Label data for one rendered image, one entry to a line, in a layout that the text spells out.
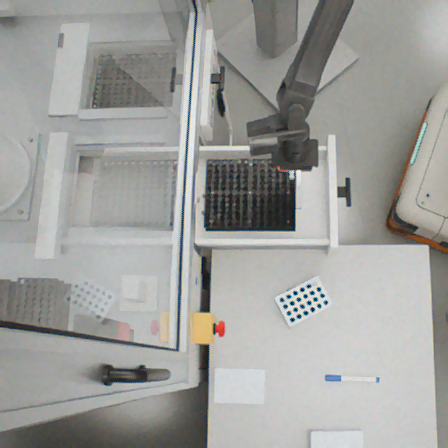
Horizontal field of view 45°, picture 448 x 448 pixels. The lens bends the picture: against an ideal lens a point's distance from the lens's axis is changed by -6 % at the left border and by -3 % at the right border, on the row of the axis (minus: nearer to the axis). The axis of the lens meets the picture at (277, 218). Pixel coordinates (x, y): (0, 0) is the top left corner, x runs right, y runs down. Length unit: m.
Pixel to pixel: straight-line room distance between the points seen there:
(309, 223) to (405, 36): 1.48
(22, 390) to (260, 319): 1.01
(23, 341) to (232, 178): 1.00
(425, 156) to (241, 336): 1.05
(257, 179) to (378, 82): 1.28
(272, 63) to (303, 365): 1.48
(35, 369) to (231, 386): 0.96
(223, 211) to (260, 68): 1.22
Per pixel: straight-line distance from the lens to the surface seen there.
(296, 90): 1.07
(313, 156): 1.22
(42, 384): 0.54
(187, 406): 2.24
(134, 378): 0.69
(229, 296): 1.46
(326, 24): 1.04
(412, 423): 1.48
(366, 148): 2.40
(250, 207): 1.36
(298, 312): 1.41
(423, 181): 2.09
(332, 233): 1.31
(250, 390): 1.43
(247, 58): 2.54
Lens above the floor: 2.20
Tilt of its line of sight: 75 degrees down
